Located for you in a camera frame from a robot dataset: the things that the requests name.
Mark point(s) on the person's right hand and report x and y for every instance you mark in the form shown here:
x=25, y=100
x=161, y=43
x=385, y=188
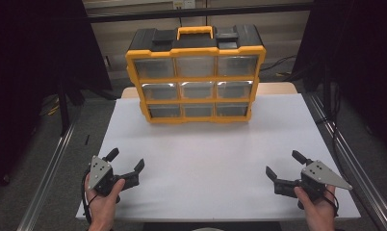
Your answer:
x=320, y=213

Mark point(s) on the metal floor rail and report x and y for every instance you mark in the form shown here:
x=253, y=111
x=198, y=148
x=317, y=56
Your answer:
x=358, y=160
x=44, y=183

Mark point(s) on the set of clear plastic drawers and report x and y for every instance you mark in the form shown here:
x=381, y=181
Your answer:
x=194, y=66

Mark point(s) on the white wall socket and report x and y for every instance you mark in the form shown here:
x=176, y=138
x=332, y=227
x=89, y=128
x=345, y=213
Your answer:
x=184, y=4

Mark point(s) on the yellow black drawer organizer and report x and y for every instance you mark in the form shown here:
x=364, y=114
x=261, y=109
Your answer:
x=196, y=42

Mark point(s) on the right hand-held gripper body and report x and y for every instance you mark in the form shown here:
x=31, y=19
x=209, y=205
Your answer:
x=321, y=174

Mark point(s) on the dark curtain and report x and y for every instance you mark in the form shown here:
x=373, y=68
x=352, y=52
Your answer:
x=358, y=57
x=24, y=64

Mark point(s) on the person's left hand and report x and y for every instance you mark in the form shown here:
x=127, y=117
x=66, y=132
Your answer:
x=101, y=208

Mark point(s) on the small black floor piece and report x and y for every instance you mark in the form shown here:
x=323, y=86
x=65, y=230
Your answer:
x=87, y=140

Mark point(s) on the black stand pole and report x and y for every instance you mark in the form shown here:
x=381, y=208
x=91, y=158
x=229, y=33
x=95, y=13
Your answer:
x=62, y=106

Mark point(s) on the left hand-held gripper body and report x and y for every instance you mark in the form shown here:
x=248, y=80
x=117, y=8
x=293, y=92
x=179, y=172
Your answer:
x=99, y=170

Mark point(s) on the black horizontal bar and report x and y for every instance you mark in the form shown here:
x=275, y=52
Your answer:
x=149, y=15

